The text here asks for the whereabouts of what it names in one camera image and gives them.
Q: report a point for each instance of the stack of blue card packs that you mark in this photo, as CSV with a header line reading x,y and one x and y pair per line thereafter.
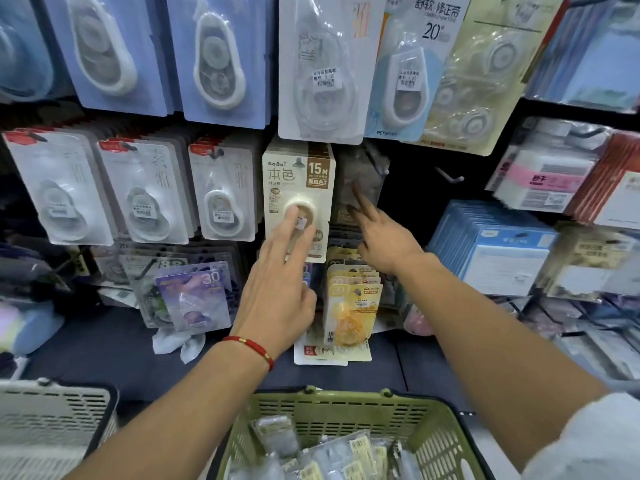
x,y
590,49

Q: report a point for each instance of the stack of blue boxes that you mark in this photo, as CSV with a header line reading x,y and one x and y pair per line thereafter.
x,y
495,249

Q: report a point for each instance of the pink white eraser pack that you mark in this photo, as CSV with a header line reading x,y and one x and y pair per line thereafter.
x,y
547,169

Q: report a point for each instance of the cream correction tape multipack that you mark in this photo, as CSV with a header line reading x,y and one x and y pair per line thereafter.
x,y
480,89

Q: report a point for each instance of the beige correction tape pack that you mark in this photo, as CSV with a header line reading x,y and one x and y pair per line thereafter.
x,y
295,174

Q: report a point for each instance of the person's left forearm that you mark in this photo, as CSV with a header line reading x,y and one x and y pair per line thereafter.
x,y
185,409

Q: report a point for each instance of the white sleeve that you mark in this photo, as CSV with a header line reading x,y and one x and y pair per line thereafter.
x,y
590,439

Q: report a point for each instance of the crumpled white paper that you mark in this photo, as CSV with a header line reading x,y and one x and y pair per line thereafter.
x,y
177,342

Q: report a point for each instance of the blue card correction tape pack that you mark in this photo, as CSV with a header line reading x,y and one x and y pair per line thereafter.
x,y
220,54
107,49

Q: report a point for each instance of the white red-label card pack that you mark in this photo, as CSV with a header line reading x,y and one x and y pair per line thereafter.
x,y
312,353

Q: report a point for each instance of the person's left middle finger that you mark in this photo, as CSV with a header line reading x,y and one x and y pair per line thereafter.
x,y
279,232

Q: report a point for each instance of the large white correction tape pack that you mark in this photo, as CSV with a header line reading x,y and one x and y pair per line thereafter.
x,y
325,69

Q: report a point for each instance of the pile of clear plastic packages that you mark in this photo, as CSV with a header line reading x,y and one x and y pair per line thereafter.
x,y
585,334

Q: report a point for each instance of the person's right hand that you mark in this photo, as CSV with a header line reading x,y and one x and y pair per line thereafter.
x,y
387,242

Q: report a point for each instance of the person's left hand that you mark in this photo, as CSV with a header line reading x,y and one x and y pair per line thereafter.
x,y
272,299

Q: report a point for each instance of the person's right forearm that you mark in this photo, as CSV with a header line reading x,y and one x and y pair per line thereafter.
x,y
490,359

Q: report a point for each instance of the stack of clear beige packs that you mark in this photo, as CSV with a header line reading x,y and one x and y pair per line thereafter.
x,y
590,262

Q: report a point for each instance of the pastel soft items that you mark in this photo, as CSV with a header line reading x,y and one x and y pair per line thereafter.
x,y
25,324

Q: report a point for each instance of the stack of yellow correction tapes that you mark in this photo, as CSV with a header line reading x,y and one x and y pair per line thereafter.
x,y
350,304

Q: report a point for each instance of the white plastic basket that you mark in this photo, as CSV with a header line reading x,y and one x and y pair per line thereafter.
x,y
45,424

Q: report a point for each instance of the stack of clear tape packs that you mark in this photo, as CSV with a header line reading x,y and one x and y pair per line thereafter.
x,y
135,267

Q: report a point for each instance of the dark clear plastic pack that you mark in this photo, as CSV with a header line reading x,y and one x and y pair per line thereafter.
x,y
357,169

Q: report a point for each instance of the stack of white correction tapes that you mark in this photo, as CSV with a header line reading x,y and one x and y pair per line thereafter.
x,y
57,189
222,194
145,194

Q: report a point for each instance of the person's left thumb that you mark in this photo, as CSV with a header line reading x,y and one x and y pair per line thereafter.
x,y
309,308

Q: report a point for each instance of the pale blue correction tape pack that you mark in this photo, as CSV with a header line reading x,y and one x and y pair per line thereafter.
x,y
20,49

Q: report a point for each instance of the person's right fingers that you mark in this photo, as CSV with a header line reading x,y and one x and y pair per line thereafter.
x,y
361,212

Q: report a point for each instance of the purple correction tape pack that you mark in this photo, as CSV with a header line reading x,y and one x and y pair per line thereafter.
x,y
197,297

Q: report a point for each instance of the metal peg hook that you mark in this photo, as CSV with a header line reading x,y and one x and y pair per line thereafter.
x,y
450,175

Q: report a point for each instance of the pile of clear barcode packets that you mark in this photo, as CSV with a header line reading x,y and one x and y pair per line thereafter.
x,y
345,454

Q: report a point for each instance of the stack of red card packs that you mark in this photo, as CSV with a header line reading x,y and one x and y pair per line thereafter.
x,y
612,184

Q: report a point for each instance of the pink round item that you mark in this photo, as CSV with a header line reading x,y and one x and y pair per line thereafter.
x,y
417,322

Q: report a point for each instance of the green plastic shopping basket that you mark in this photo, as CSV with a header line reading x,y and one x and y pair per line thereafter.
x,y
400,419

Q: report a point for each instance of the blue white correction tape pack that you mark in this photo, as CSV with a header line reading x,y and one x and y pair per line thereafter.
x,y
410,74

